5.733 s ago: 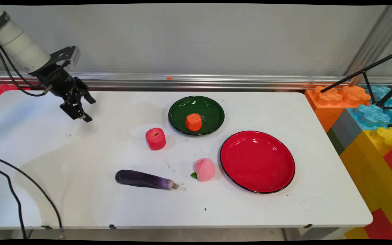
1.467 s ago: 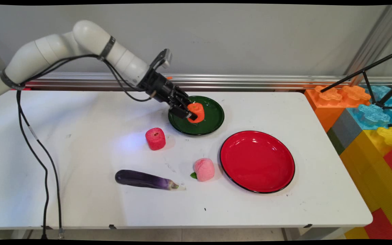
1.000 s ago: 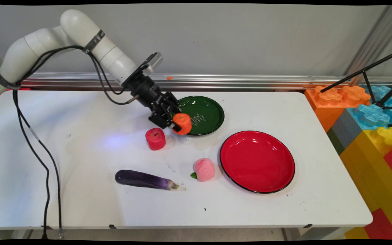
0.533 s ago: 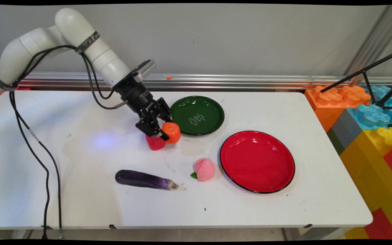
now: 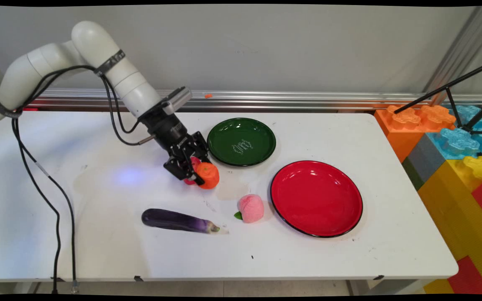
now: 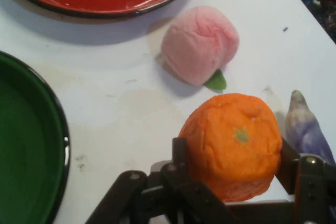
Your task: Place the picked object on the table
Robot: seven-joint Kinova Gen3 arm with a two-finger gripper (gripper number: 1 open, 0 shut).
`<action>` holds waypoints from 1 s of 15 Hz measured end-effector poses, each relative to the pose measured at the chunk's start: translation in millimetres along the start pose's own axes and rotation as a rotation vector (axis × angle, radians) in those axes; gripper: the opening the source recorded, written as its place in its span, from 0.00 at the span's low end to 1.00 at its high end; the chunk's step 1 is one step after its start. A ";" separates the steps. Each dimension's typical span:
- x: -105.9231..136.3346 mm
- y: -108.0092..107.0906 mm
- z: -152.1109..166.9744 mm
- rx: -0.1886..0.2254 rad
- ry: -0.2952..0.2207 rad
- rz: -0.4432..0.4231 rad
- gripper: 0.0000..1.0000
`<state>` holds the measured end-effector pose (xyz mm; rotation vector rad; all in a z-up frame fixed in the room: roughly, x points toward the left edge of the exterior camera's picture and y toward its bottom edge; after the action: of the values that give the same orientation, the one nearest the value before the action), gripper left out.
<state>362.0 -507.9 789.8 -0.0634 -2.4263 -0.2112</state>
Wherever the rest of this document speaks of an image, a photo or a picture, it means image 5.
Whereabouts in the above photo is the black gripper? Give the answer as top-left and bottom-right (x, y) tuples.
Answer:
(140, 105), (212, 186)

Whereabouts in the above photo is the orange toy fruit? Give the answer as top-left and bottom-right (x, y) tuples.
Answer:
(195, 162), (220, 190)

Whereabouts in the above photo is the red toy apple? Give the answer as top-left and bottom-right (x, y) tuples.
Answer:
(183, 156), (202, 186)

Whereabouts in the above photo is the dark green plate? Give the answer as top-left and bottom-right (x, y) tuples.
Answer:
(207, 117), (277, 167)

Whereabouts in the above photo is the purple toy eggplant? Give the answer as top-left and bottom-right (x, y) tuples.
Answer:
(141, 208), (229, 235)

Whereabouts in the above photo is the pink toy peach with leaf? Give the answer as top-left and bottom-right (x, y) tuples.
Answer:
(234, 194), (265, 224)

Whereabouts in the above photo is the red plate with black rim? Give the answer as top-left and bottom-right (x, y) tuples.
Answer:
(270, 160), (364, 238)

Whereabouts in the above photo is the orange giant building block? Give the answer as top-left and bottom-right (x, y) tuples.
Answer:
(374, 105), (457, 163)

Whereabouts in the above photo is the grey giant building block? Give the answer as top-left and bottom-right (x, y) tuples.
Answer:
(402, 134), (446, 191)

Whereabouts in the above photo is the black tripod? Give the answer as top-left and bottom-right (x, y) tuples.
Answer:
(394, 59), (482, 135)

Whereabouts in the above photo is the blue giant building block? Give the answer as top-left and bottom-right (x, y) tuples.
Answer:
(427, 105), (482, 161)

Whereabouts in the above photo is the yellow giant building block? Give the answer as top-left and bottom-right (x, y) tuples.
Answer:
(417, 156), (482, 294)

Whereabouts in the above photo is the aluminium rail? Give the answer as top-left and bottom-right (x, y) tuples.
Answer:
(0, 87), (482, 112)

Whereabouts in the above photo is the black cable with clear plug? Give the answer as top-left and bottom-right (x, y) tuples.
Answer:
(12, 65), (156, 294)

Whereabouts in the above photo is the plain black cable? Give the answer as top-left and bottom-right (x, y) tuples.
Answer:
(12, 65), (141, 294)

